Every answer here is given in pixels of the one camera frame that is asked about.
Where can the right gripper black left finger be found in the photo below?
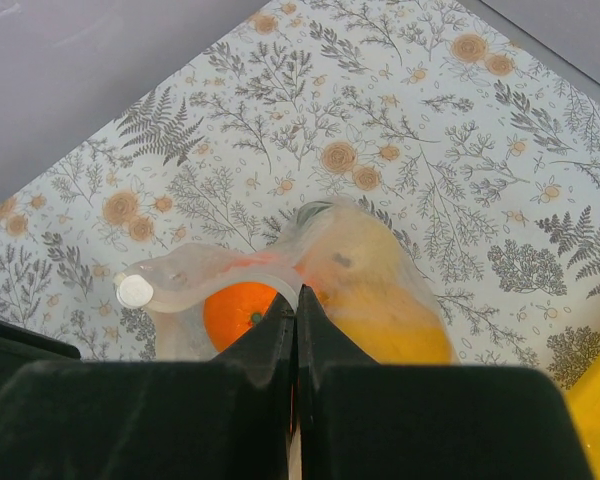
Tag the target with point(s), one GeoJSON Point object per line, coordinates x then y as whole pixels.
{"type": "Point", "coordinates": [227, 418]}

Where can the floral pattern table mat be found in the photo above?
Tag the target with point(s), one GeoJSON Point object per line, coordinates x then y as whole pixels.
{"type": "Point", "coordinates": [482, 161]}

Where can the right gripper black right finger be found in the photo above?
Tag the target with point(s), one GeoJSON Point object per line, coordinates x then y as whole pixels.
{"type": "Point", "coordinates": [363, 420]}

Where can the clear zip top bag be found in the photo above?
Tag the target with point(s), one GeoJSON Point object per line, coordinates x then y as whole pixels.
{"type": "Point", "coordinates": [172, 288]}

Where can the fake orange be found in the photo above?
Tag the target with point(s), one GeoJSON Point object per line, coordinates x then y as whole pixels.
{"type": "Point", "coordinates": [229, 313]}

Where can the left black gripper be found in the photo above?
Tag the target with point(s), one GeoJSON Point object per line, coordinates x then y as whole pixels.
{"type": "Point", "coordinates": [19, 346]}

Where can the smooth fake yellow lemon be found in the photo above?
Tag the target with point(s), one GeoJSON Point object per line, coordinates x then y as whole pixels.
{"type": "Point", "coordinates": [373, 294]}

